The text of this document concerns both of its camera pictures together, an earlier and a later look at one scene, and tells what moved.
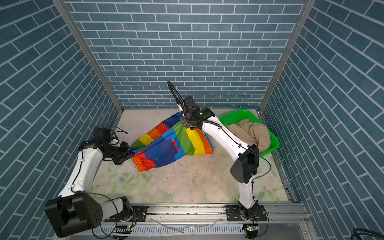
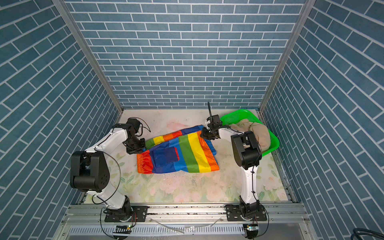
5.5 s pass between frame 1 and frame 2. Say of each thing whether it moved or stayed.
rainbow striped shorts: moved
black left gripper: moved
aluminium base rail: stayed
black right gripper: moved
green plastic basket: stayed
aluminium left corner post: stayed
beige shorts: stayed
